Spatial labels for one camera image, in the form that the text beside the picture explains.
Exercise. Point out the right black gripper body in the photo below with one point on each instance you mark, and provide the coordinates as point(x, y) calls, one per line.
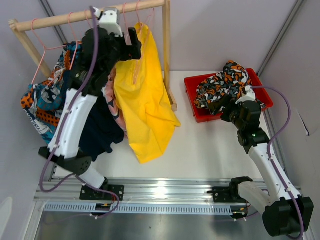
point(229, 103)

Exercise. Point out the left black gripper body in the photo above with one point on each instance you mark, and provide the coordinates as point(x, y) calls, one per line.
point(120, 51)

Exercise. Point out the orange black camouflage shorts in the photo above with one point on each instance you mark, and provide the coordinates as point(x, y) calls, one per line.
point(231, 81)

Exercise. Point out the pink hanger of camouflage shorts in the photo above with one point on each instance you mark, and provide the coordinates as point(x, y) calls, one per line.
point(149, 19)

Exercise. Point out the yellow shorts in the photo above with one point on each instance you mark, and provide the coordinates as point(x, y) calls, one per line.
point(142, 96)

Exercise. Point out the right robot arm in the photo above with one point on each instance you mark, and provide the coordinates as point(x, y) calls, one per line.
point(283, 209)

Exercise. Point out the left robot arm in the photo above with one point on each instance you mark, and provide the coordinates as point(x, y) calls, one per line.
point(101, 51)

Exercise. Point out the pink patterned shorts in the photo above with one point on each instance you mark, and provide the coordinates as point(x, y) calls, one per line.
point(110, 98)

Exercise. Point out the navy blue shorts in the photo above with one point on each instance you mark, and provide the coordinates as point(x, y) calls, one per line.
point(100, 130)

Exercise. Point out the blue orange patterned shorts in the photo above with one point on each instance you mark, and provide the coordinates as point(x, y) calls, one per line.
point(43, 102)

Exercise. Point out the red plastic bin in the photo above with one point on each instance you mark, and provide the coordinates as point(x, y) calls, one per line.
point(263, 100)

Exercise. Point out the wooden clothes rack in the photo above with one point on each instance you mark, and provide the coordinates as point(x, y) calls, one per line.
point(20, 28)

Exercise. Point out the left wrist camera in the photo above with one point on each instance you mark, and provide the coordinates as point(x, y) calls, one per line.
point(109, 19)

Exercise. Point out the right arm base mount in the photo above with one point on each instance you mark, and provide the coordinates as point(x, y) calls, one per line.
point(230, 193)

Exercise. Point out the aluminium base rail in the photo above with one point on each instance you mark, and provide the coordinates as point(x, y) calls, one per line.
point(143, 196)

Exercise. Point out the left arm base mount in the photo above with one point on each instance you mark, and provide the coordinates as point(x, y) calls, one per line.
point(89, 194)

